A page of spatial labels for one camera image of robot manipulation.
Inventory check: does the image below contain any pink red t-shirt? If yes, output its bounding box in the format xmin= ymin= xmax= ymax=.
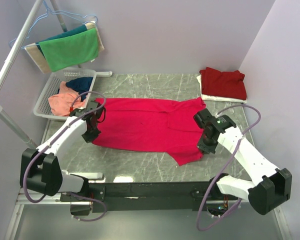
xmin=92 ymin=97 xmax=206 ymax=166

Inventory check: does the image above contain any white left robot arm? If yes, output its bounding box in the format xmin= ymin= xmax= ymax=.
xmin=20 ymin=101 xmax=106 ymax=203

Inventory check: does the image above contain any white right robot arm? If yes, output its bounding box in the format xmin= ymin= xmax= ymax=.
xmin=193 ymin=109 xmax=292 ymax=215

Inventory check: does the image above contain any navy t-shirt in basket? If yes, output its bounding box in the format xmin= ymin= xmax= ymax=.
xmin=65 ymin=77 xmax=93 ymax=95

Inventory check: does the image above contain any salmon t-shirt in basket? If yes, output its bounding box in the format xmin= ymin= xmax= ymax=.
xmin=48 ymin=81 xmax=85 ymax=117

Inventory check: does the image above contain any dark red folded t-shirt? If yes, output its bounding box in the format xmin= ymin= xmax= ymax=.
xmin=199 ymin=67 xmax=247 ymax=101

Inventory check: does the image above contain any white laundry basket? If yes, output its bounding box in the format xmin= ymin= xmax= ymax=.
xmin=33 ymin=66 xmax=99 ymax=122

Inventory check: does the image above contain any green hanging towel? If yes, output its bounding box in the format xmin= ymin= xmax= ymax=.
xmin=38 ymin=28 xmax=99 ymax=72

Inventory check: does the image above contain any teal hanging towel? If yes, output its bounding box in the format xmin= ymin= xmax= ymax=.
xmin=36 ymin=25 xmax=88 ymax=58

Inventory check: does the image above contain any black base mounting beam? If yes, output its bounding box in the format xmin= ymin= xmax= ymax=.
xmin=59 ymin=181 xmax=243 ymax=216

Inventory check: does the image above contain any beige hanging towel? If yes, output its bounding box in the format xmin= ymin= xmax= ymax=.
xmin=24 ymin=21 xmax=105 ymax=74

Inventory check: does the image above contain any white clothes rack pole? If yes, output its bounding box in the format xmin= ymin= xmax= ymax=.
xmin=0 ymin=0 xmax=83 ymax=151

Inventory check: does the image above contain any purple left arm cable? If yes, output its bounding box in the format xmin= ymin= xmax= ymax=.
xmin=22 ymin=90 xmax=108 ymax=222

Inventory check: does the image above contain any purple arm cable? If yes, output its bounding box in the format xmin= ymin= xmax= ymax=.
xmin=22 ymin=90 xmax=108 ymax=222
xmin=196 ymin=104 xmax=262 ymax=232

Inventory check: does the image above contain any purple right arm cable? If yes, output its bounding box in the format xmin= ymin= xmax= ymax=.
xmin=196 ymin=104 xmax=262 ymax=232

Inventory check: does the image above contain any aluminium rail frame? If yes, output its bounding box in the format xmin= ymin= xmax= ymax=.
xmin=5 ymin=192 xmax=292 ymax=240

